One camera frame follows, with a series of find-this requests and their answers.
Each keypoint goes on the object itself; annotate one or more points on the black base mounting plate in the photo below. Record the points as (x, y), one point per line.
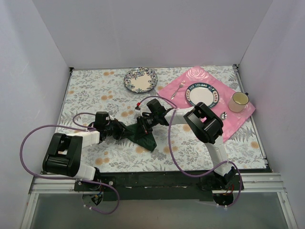
(166, 185)

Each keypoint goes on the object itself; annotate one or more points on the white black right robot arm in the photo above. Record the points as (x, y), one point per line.
(206, 126)

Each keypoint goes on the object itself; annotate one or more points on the silver spoon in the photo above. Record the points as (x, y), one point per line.
(223, 116)

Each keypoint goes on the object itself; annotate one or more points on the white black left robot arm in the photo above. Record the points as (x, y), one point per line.
(63, 156)

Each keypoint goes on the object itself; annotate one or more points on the pink rose placemat cloth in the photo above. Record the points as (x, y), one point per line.
(224, 80)

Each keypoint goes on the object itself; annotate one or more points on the aluminium frame rail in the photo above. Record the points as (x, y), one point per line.
(253, 183)

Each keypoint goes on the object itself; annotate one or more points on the blue floral ceramic plate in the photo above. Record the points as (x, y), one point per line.
(140, 80)

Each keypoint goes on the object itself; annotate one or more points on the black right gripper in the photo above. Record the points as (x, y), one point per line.
(142, 124)

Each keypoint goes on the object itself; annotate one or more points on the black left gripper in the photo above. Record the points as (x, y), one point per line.
(120, 130)

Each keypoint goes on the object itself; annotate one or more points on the dark green cloth napkin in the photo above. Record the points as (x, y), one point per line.
(145, 140)

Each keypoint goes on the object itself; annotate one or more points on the green rimmed white plate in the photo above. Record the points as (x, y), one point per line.
(202, 92)

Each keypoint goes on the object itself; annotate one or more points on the cream enamel mug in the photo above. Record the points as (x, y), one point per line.
(238, 102)

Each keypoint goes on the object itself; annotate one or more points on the silver fork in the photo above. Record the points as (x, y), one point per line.
(180, 86)

